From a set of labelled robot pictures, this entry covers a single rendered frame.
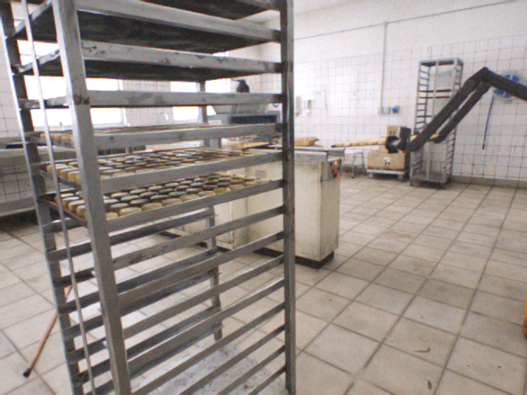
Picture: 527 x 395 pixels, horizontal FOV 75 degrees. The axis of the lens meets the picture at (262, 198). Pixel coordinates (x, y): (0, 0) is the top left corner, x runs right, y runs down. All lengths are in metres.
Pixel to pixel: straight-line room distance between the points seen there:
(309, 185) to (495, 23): 4.43
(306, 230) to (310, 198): 0.25
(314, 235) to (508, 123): 4.20
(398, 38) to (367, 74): 0.74
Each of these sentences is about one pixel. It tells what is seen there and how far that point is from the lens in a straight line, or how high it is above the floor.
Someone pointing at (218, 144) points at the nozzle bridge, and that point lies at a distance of 2.75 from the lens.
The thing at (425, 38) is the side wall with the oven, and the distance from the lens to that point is 6.49.
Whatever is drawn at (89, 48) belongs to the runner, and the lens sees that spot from 0.80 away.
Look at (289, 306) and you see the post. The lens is 1.29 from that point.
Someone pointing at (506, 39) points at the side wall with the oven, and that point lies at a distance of 6.28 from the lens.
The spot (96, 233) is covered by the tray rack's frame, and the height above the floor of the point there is 0.96.
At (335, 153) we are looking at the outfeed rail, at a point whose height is 0.86.
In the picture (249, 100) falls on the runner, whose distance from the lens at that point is 1.02.
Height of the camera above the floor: 1.19
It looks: 14 degrees down
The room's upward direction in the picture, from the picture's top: 2 degrees counter-clockwise
